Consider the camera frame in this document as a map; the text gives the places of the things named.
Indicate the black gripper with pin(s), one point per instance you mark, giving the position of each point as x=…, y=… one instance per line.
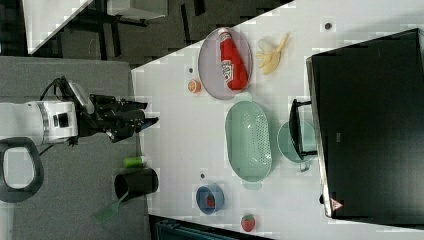
x=117, y=118

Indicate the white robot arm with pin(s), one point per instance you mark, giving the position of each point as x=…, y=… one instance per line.
x=54, y=122

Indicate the green bottle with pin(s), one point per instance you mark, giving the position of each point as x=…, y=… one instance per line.
x=134, y=162

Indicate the toy orange slice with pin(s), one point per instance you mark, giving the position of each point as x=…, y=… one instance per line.
x=194, y=86

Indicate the black utensil holder cup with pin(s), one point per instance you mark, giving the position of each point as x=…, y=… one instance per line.
x=136, y=183

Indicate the grey round plate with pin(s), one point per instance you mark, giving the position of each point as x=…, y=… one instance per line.
x=209, y=64

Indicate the red ketchup bottle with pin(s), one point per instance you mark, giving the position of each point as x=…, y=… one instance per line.
x=232, y=65

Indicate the blue small bowl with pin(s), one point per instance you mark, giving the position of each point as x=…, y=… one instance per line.
x=216, y=192

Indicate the small red strawberry in bowl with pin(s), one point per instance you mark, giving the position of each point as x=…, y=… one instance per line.
x=210, y=201

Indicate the peeled toy banana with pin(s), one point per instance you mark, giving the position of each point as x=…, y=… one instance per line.
x=269, y=56

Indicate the mint green cup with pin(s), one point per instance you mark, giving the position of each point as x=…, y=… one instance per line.
x=300, y=155

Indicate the toy strawberry on table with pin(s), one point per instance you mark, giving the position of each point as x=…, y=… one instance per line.
x=248, y=222

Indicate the black toaster oven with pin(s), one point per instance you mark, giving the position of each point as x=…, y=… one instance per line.
x=368, y=116

